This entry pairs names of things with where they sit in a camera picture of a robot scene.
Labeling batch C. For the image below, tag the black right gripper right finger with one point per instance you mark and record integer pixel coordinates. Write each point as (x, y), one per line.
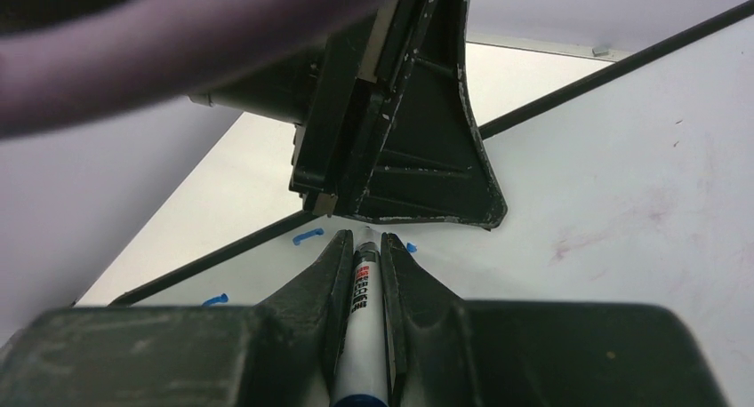
(450, 351)

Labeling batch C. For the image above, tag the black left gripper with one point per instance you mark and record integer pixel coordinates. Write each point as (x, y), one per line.
(353, 98)

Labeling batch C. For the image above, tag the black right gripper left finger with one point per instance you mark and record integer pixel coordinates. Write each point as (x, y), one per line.
(262, 355)

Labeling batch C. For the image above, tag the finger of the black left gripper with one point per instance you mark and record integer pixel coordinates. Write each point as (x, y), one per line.
(418, 154)

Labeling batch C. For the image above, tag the white board marker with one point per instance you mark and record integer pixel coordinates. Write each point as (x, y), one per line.
(361, 376)

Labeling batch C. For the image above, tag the black-framed whiteboard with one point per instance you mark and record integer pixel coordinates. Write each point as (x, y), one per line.
(633, 186)

